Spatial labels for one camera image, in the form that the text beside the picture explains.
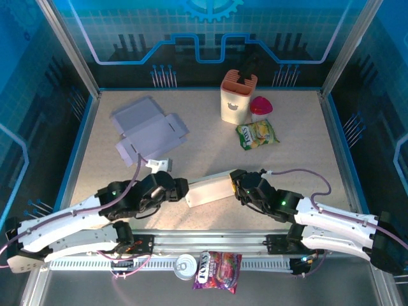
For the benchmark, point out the lavender paper box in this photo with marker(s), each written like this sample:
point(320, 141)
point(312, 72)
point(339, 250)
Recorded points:
point(150, 134)

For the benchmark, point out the green yellow candy bag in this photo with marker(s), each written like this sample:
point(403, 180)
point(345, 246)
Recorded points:
point(258, 135)

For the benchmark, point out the white paper box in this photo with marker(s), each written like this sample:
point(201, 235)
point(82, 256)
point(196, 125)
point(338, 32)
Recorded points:
point(210, 191)

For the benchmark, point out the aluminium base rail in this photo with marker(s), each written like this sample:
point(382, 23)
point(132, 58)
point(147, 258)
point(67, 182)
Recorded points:
point(207, 237)

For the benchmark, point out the beige knife block, orange top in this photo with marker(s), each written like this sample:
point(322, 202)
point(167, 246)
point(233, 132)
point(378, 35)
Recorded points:
point(234, 108)

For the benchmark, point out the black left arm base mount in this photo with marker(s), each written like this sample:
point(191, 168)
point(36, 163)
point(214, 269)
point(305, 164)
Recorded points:
point(143, 243)

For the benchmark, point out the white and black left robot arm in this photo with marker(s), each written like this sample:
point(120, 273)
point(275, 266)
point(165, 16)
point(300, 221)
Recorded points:
point(63, 216)

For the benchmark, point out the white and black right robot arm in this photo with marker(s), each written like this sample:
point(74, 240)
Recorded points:
point(334, 216)

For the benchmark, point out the silver tin can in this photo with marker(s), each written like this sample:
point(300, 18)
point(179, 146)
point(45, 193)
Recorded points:
point(185, 266)

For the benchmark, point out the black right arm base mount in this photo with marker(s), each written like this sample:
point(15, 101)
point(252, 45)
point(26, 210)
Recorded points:
point(275, 243)

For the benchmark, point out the black electronics module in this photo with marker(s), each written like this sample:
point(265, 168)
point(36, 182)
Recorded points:
point(299, 266)

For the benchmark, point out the purple berries candy bag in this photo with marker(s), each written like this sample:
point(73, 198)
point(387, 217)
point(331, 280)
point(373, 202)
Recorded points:
point(220, 271)

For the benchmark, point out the aluminium frame post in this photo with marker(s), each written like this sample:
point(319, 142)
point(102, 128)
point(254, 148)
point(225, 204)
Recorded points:
point(347, 48)
point(70, 48)

